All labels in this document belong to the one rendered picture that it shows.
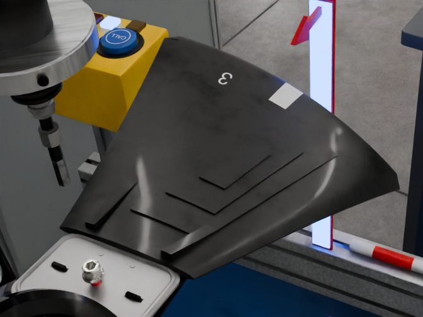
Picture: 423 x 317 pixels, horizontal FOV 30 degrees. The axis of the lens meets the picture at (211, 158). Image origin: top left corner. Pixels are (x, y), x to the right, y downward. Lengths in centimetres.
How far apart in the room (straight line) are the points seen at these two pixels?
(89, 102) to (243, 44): 191
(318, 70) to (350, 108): 174
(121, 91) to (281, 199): 35
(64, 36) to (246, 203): 22
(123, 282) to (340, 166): 20
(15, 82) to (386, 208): 188
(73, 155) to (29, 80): 134
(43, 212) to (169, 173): 112
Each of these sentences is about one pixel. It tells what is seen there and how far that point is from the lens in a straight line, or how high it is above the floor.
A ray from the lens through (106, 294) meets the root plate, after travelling 49.
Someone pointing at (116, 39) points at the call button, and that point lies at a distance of 89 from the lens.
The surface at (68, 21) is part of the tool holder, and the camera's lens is 37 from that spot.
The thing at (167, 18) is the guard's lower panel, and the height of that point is 58.
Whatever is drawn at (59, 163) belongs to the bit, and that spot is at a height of 129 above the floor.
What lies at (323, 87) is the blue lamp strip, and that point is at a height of 110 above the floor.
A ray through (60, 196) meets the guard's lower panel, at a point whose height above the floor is 42.
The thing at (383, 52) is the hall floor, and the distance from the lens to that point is 274.
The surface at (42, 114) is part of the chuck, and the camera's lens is 39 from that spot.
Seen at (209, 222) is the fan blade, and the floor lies 118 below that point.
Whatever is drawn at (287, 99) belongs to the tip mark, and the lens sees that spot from 64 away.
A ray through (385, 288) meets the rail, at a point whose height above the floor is 83.
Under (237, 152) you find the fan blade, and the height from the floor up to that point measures 118.
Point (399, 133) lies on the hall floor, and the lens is 241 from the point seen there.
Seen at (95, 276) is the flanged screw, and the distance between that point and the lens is 48.
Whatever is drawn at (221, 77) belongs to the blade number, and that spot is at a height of 118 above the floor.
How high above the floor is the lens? 156
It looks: 42 degrees down
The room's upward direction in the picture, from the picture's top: 7 degrees counter-clockwise
